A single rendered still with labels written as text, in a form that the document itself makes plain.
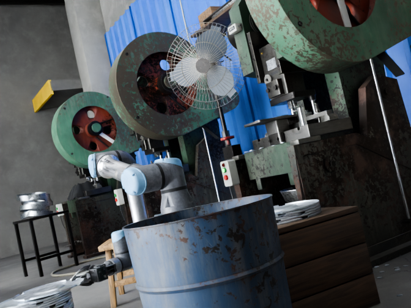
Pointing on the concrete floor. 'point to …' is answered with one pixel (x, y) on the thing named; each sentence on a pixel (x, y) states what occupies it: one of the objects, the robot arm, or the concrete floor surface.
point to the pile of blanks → (65, 299)
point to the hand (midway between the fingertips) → (72, 280)
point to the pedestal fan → (208, 69)
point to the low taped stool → (117, 275)
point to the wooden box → (328, 261)
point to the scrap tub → (210, 256)
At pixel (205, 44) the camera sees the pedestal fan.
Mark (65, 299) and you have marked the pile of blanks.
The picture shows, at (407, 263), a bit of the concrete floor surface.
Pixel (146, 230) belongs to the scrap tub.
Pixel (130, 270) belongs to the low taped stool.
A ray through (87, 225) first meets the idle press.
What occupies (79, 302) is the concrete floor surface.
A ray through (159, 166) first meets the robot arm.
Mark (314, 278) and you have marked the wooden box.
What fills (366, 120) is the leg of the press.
